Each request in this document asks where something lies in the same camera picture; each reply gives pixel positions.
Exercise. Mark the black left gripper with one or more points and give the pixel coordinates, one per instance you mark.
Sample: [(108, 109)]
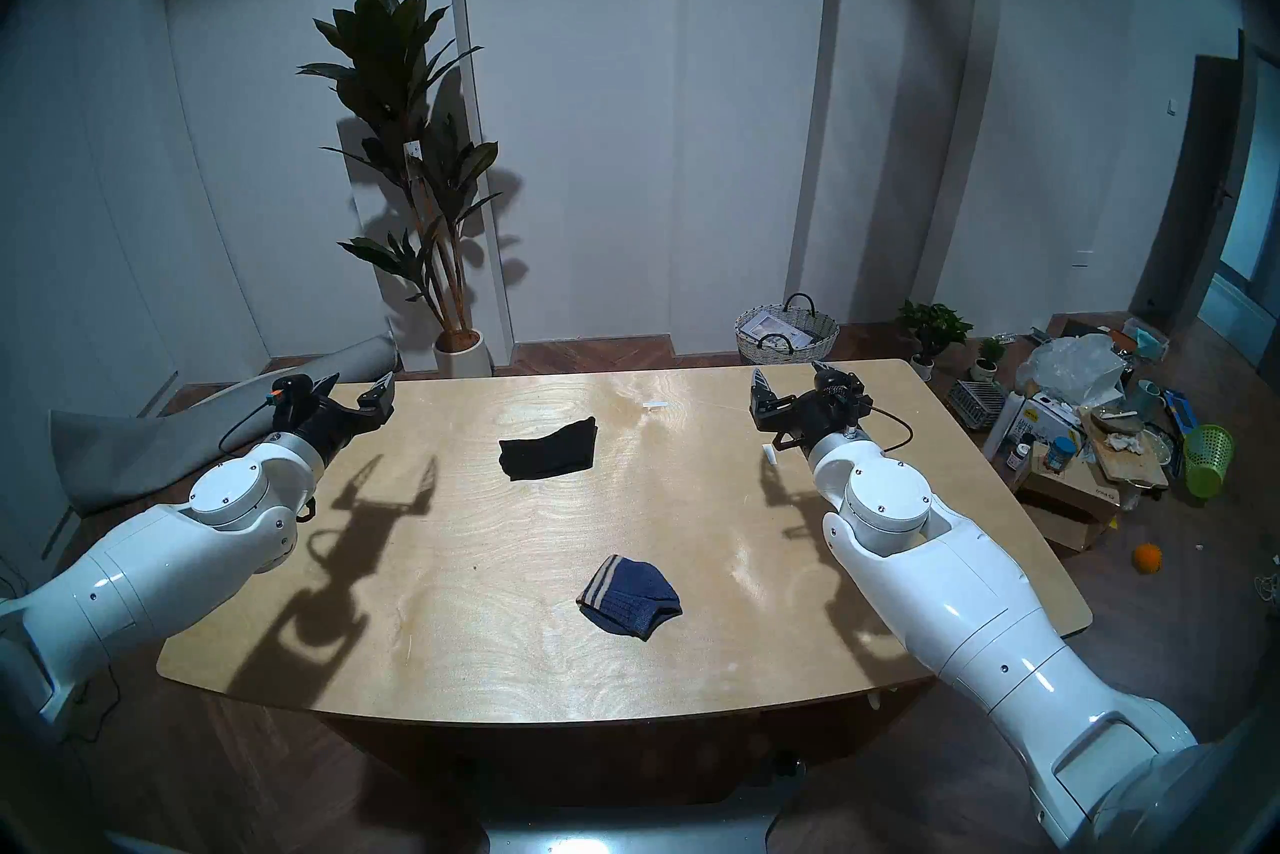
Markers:
[(325, 424)]

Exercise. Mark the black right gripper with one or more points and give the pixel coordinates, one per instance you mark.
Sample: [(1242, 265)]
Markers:
[(805, 422)]

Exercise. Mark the black ankle sock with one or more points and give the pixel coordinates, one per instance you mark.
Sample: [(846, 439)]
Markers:
[(545, 452)]

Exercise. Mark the blue beige-striped ankle sock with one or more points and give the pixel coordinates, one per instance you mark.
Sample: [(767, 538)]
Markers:
[(635, 602)]

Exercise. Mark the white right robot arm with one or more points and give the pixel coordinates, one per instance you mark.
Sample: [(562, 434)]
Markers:
[(960, 602)]

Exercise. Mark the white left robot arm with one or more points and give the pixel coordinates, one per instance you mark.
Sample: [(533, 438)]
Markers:
[(150, 572)]

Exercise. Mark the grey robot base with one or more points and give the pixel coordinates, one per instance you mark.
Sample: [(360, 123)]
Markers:
[(620, 837)]

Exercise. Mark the magazine in basket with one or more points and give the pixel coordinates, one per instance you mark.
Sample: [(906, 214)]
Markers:
[(780, 328)]

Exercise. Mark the white plant pot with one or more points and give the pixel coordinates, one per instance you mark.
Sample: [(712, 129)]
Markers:
[(462, 357)]

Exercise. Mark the small bushy potted plant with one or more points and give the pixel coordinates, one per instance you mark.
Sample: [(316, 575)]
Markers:
[(935, 324)]

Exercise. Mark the tiny potted plant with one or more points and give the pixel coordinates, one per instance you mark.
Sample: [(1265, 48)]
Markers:
[(990, 352)]

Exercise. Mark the white paper roll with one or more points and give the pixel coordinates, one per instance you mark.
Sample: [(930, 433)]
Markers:
[(1003, 424)]

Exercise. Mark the small dark bottle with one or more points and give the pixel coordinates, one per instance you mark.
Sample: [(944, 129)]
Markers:
[(1017, 458)]

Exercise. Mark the rolled grey carpet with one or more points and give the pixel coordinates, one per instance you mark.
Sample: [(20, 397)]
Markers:
[(120, 452)]

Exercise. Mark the white box yellow label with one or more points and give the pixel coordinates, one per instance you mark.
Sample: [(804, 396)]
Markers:
[(1045, 420)]

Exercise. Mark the blue-lidded jar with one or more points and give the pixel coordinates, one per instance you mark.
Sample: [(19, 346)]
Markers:
[(1059, 454)]

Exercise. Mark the clear crumpled plastic bag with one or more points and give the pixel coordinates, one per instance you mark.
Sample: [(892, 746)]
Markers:
[(1070, 367)]

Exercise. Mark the brown cardboard box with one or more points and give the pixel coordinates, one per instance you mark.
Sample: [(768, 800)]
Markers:
[(1070, 507)]

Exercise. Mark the tall dark-leaved plant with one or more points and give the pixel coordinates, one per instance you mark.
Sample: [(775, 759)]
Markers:
[(385, 62)]

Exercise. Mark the wooden cutting board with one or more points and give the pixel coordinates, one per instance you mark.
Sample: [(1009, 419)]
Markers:
[(1130, 460)]

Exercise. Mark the teal cup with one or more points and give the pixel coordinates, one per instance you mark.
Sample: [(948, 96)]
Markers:
[(1143, 399)]

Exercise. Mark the blue flat box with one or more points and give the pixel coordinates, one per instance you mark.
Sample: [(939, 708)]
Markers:
[(1182, 412)]

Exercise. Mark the orange ball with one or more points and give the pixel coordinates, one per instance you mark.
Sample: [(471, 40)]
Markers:
[(1147, 558)]

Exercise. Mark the green plastic mesh basket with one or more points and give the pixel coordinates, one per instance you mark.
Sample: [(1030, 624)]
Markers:
[(1208, 457)]

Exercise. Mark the dark wooden door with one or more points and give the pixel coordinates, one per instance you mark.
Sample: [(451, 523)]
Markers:
[(1190, 192)]

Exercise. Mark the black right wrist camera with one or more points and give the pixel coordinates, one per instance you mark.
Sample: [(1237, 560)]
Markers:
[(848, 397)]

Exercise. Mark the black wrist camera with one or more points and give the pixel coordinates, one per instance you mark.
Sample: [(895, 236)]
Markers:
[(848, 397), (290, 392)]

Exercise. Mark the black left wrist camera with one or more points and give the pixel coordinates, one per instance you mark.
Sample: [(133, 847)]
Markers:
[(290, 392)]

